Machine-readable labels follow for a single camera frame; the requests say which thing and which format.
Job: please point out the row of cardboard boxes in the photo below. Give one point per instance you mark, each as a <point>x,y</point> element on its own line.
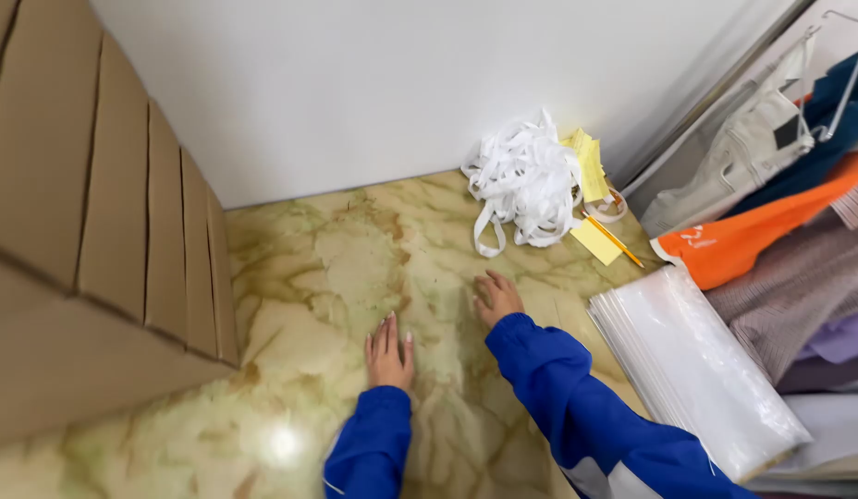
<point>89,208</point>

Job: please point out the person's left hand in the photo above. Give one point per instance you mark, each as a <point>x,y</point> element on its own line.
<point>388,362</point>

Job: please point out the yellow sticky note pad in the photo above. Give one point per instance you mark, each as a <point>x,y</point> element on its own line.
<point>595,240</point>

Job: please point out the stack of clear plastic bags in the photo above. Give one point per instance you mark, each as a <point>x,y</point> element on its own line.
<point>699,371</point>

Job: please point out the person's right hand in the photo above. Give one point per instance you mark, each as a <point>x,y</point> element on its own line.
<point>502,298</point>

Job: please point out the yellow paper slips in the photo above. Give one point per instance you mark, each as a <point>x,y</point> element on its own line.
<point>590,163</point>

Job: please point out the metal clothes hanger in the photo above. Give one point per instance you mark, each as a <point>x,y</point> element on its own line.
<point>835,76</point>

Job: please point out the yellow pencil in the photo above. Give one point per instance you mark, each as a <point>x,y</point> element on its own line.
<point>613,239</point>

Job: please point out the clear tape roll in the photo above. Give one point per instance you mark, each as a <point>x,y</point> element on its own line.
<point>607,206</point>

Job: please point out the person's right fingers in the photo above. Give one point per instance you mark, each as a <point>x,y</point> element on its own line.
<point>488,290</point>

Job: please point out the heap of white paper strips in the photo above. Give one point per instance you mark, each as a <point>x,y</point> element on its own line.
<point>522,181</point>

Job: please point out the heap of clothes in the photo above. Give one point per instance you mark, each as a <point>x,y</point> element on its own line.
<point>782,229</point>

